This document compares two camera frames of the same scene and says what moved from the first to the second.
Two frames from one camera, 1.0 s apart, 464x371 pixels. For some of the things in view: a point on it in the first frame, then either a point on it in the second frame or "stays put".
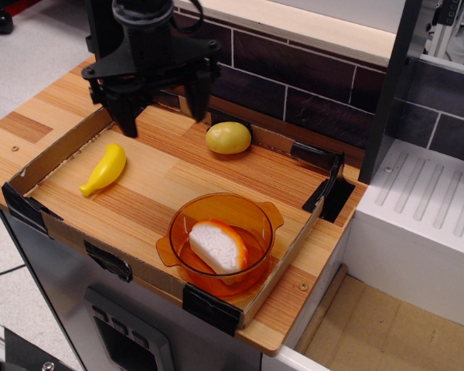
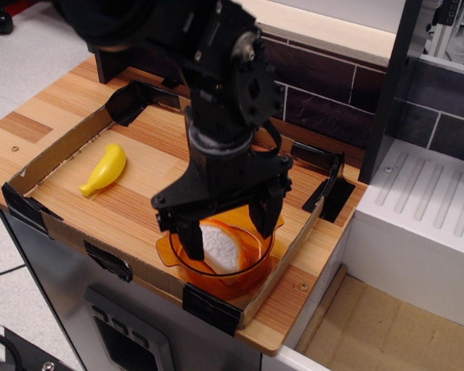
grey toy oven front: x=130 y=342 stays put
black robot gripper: x=136 y=57 -> x=216 y=182
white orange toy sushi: x=218 y=246 stays put
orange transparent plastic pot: x=254 y=222 stays put
